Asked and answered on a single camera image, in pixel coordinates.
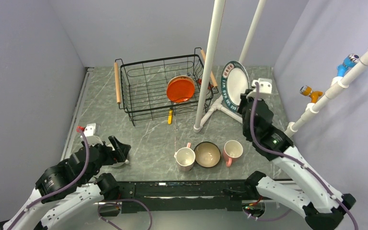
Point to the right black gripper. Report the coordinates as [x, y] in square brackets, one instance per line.
[244, 100]

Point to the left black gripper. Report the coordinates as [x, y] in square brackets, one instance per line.
[122, 150]

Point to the green rimmed white plate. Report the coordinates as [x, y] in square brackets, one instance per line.
[234, 82]

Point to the orange plate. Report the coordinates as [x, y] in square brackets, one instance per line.
[180, 89]

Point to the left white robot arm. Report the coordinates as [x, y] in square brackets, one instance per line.
[71, 184]

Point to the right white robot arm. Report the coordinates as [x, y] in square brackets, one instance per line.
[322, 206]

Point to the pink mug right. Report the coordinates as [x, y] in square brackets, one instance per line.
[232, 151]

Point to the pink mug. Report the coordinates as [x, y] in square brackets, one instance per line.
[232, 151]
[185, 158]

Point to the orange tap on pipe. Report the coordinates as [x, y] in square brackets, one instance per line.
[309, 92]

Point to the pink mug left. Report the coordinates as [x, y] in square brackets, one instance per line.
[185, 158]

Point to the dark bowl cream inside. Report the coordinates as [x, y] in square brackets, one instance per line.
[207, 154]

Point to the blue tap on pipe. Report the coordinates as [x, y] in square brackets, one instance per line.
[350, 61]

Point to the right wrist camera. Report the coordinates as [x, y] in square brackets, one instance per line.
[261, 88]

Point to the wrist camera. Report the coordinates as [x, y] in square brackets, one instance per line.
[91, 134]
[261, 88]

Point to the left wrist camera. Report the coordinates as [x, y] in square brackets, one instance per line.
[91, 134]

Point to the yellow handled utensil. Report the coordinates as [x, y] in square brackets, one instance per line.
[169, 120]

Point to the black wire dish rack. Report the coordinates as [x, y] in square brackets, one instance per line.
[141, 87]

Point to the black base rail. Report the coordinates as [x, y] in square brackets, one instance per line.
[230, 195]

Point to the white pvc pipe frame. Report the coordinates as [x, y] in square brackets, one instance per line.
[339, 84]

